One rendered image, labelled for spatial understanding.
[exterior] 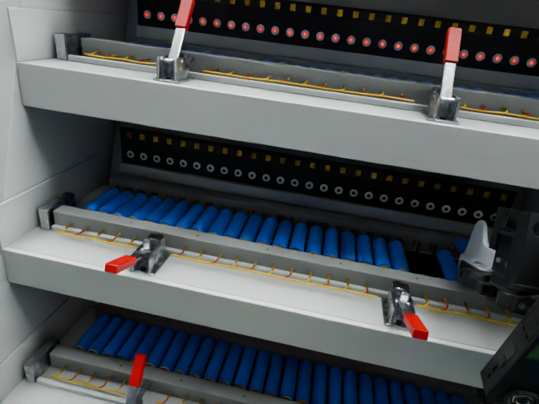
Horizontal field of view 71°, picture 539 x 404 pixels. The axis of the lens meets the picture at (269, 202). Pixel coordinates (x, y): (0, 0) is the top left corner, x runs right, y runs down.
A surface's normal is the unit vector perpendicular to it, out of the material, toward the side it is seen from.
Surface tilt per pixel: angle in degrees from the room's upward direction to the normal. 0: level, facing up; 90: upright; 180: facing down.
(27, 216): 90
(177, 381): 19
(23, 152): 90
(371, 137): 109
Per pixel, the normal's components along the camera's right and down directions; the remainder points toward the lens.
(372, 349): -0.18, 0.41
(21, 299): 0.98, 0.18
